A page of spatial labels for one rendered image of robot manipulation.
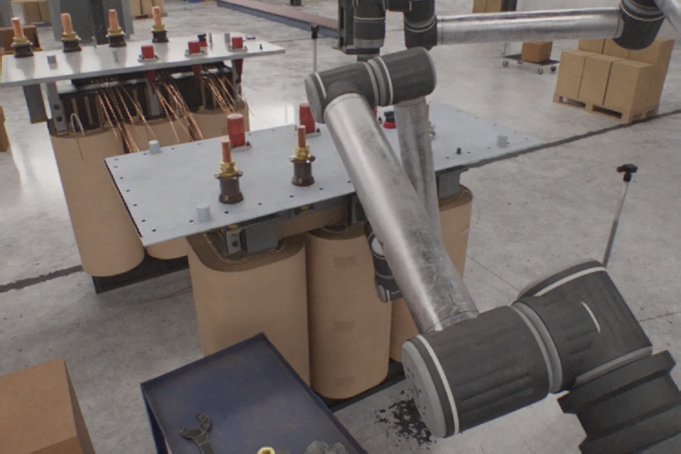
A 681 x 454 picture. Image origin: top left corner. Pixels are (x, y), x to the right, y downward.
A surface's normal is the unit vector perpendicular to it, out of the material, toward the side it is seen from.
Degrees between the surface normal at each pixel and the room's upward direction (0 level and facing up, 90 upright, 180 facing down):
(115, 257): 90
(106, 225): 90
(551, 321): 23
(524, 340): 33
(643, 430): 50
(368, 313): 90
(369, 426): 0
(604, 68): 90
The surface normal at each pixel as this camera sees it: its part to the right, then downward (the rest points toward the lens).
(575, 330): 0.04, -0.37
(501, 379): 0.12, -0.12
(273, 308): 0.51, 0.38
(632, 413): -0.48, -0.32
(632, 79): -0.83, 0.25
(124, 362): 0.00, -0.90
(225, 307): -0.20, 0.43
